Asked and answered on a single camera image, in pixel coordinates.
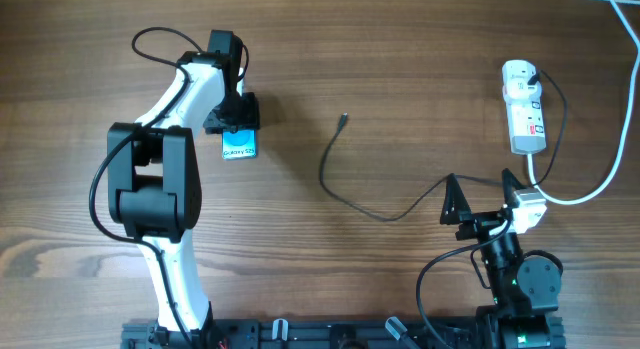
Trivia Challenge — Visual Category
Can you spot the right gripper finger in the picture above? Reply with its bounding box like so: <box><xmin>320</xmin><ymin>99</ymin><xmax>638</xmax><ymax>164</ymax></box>
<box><xmin>440</xmin><ymin>174</ymin><xmax>472</xmax><ymax>225</ymax></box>
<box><xmin>501</xmin><ymin>168</ymin><xmax>525</xmax><ymax>206</ymax></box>

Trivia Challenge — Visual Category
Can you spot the smartphone with teal screen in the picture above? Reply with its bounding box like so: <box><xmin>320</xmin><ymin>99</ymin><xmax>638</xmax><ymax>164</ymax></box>
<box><xmin>222</xmin><ymin>130</ymin><xmax>258</xmax><ymax>160</ymax></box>

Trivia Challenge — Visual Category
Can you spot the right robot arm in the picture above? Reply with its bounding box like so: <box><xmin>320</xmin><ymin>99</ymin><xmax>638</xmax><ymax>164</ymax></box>
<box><xmin>440</xmin><ymin>169</ymin><xmax>567</xmax><ymax>349</ymax></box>

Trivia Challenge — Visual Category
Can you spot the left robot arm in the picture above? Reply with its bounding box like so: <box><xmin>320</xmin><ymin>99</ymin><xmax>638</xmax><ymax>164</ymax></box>
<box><xmin>92</xmin><ymin>30</ymin><xmax>260</xmax><ymax>348</ymax></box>

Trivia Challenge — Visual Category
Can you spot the white charger plug adapter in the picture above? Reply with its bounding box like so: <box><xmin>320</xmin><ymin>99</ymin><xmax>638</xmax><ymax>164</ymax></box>
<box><xmin>503</xmin><ymin>77</ymin><xmax>542</xmax><ymax>104</ymax></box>

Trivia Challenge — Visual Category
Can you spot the white power strip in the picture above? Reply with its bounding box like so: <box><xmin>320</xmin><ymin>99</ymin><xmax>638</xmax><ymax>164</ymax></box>
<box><xmin>502</xmin><ymin>59</ymin><xmax>546</xmax><ymax>155</ymax></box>

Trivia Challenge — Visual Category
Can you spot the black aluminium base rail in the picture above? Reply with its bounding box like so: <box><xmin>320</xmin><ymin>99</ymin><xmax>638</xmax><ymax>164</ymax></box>
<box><xmin>120</xmin><ymin>316</ymin><xmax>567</xmax><ymax>349</ymax></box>

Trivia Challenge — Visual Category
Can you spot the white power strip cable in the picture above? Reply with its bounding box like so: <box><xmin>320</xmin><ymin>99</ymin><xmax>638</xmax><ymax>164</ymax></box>
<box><xmin>526</xmin><ymin>0</ymin><xmax>640</xmax><ymax>207</ymax></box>

